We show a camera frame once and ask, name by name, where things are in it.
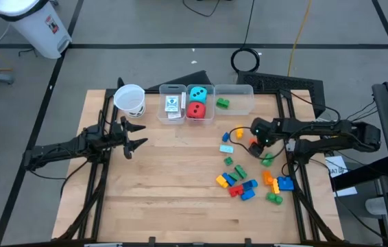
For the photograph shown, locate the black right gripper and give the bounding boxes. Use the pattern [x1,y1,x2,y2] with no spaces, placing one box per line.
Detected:
[248,117,279,158]

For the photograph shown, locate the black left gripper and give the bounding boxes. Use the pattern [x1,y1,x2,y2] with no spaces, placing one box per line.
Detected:
[82,116,149,159]

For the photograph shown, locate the large blue building block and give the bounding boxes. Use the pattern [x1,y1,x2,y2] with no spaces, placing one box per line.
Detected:
[276,176,295,191]

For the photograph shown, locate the yellow block with stud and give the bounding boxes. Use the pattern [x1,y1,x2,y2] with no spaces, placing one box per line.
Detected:
[215,174,230,189]

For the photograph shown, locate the white teal playing cards box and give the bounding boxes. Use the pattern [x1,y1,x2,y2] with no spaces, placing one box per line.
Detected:
[165,95,180,113]

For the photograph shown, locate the large green building block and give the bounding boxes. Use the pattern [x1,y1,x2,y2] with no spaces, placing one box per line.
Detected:
[215,97,230,110]

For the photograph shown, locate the red foam die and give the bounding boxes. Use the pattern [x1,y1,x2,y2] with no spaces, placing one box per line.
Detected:
[186,101,207,120]

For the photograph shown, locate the teal foam die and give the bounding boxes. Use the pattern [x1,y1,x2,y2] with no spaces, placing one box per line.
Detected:
[189,86,208,104]

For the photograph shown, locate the long green studded brick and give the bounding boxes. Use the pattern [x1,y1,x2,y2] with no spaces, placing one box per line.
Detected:
[234,165,249,180]

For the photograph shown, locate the blue plastic building block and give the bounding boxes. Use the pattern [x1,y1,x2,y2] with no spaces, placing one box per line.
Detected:
[221,172,237,187]
[241,178,259,191]
[240,189,256,202]

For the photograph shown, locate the white plastic cup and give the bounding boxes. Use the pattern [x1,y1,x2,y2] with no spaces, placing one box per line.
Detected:
[113,84,146,119]

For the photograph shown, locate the red building block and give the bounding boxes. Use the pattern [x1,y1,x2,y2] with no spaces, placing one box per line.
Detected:
[228,185,245,198]

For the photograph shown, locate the wide clear plastic bin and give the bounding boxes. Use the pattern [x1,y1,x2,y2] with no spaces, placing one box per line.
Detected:
[214,84,256,116]

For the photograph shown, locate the green block with round studs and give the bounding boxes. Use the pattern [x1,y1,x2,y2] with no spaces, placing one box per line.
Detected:
[265,191,284,206]

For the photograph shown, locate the black perforated metal panel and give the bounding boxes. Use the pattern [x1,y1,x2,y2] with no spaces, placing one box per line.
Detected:
[236,71,326,119]

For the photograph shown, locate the black triangular panel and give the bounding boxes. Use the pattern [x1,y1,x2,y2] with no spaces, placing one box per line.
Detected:
[145,70,213,92]

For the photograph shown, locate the white paper sheet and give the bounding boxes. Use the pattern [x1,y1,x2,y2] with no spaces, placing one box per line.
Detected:
[324,156,358,198]

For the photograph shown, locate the black diagonal beam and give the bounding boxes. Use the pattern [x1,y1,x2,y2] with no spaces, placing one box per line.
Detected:
[330,156,388,191]

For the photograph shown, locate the grey cylinder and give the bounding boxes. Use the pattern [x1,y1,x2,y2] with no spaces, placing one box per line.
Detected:
[365,196,388,216]

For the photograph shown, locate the white trash can black rim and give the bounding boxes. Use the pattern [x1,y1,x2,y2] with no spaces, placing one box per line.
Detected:
[0,0,73,60]

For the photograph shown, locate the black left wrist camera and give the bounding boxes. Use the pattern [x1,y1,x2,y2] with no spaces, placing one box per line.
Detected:
[87,125,108,141]

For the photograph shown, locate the black aluminium table frame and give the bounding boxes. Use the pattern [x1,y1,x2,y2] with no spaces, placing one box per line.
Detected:
[51,87,345,247]

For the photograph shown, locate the coiled black cable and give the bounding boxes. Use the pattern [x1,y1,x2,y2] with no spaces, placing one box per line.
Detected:
[230,47,261,73]

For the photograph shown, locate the yellow cable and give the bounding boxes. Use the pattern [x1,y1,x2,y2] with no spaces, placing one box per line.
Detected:
[287,0,314,77]

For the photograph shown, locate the hanging black cable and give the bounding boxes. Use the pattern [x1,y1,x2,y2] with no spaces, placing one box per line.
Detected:
[243,0,256,49]

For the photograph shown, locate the black floor cable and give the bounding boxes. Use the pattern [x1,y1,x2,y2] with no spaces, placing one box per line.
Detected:
[182,0,221,18]

